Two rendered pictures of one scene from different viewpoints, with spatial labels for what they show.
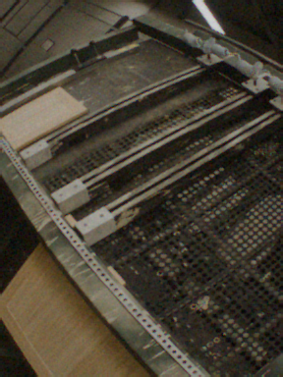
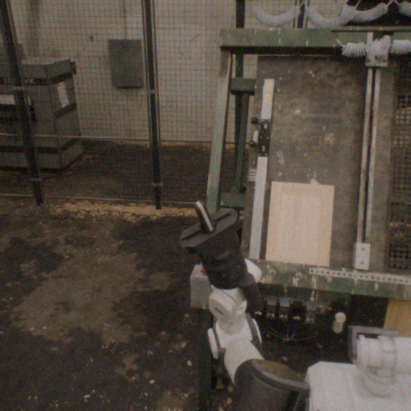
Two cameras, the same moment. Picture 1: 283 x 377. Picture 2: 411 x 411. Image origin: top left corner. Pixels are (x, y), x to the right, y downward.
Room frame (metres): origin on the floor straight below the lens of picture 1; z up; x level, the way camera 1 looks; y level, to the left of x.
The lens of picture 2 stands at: (0.78, 1.93, 2.04)
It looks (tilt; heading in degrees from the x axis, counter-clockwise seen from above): 25 degrees down; 332
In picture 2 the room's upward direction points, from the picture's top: straight up
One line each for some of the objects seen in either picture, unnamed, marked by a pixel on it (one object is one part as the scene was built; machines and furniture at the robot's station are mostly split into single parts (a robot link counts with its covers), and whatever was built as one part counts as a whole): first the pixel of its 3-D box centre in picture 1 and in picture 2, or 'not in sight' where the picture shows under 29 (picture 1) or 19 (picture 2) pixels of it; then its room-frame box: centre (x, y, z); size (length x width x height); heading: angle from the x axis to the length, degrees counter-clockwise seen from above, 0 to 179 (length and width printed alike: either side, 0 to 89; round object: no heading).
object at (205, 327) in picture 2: not in sight; (205, 360); (2.25, 1.15, 0.38); 0.06 x 0.06 x 0.75; 51
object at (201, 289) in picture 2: not in sight; (205, 287); (2.25, 1.15, 0.84); 0.12 x 0.12 x 0.18; 51
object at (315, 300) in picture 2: not in sight; (295, 315); (2.03, 0.77, 0.69); 0.50 x 0.14 x 0.24; 51
